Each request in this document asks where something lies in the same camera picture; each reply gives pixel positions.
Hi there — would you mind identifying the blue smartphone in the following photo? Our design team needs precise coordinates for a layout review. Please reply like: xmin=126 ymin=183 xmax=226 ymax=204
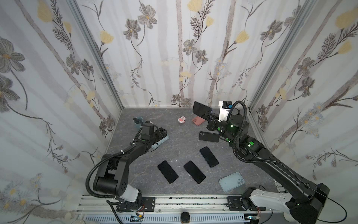
xmin=193 ymin=101 xmax=212 ymax=119

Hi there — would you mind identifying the black smartphone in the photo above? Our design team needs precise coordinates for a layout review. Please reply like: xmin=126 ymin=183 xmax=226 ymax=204
xmin=157 ymin=161 xmax=179 ymax=184
xmin=184 ymin=161 xmax=206 ymax=184
xmin=200 ymin=147 xmax=219 ymax=168

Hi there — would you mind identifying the light blue phone case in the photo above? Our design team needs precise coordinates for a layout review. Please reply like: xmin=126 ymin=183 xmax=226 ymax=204
xmin=152 ymin=135 xmax=169 ymax=149

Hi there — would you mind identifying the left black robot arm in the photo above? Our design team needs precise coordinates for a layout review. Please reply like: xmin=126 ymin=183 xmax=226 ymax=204
xmin=85 ymin=121 xmax=168 ymax=214

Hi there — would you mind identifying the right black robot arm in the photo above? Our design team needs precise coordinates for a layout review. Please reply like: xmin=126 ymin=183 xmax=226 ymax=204
xmin=193 ymin=100 xmax=330 ymax=224

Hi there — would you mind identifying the black phone case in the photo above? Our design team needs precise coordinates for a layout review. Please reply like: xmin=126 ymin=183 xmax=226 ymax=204
xmin=199 ymin=131 xmax=220 ymax=142

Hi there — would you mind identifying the pink phone case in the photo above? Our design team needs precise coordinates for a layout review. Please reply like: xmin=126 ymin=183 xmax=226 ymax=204
xmin=192 ymin=116 xmax=206 ymax=126

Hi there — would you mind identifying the pale green phone case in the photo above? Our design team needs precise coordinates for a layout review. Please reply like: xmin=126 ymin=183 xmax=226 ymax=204
xmin=219 ymin=172 xmax=245 ymax=192

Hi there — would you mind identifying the teal ceramic cup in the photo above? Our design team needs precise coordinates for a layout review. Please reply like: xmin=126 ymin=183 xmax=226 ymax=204
xmin=133 ymin=117 xmax=144 ymax=130

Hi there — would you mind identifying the pink white cupcake toy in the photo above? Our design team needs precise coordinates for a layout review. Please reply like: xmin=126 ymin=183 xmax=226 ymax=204
xmin=178 ymin=116 xmax=186 ymax=124

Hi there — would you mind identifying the black round knob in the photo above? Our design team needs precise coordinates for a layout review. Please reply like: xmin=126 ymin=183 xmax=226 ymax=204
xmin=180 ymin=211 xmax=191 ymax=224

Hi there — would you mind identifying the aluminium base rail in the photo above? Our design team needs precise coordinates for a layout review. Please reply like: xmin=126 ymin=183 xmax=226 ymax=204
xmin=75 ymin=179 xmax=289 ymax=224

